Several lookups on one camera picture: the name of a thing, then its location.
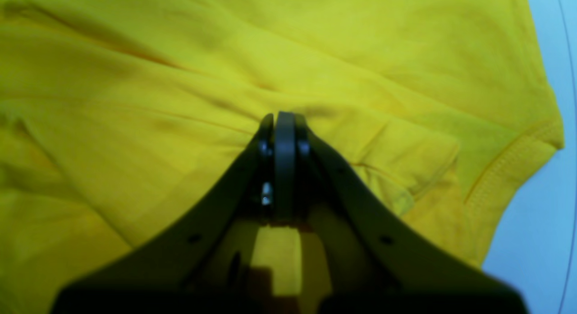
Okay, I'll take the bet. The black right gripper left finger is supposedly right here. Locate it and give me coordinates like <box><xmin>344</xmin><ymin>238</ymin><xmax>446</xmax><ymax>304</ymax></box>
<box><xmin>51</xmin><ymin>114</ymin><xmax>274</xmax><ymax>314</ymax></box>

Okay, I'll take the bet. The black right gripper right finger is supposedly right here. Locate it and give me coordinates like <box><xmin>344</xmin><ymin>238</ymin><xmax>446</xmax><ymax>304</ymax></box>
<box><xmin>274</xmin><ymin>112</ymin><xmax>527</xmax><ymax>314</ymax></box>

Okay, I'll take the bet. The yellow T-shirt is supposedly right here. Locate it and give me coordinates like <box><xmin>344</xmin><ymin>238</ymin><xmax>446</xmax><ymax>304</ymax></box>
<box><xmin>0</xmin><ymin>0</ymin><xmax>564</xmax><ymax>314</ymax></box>

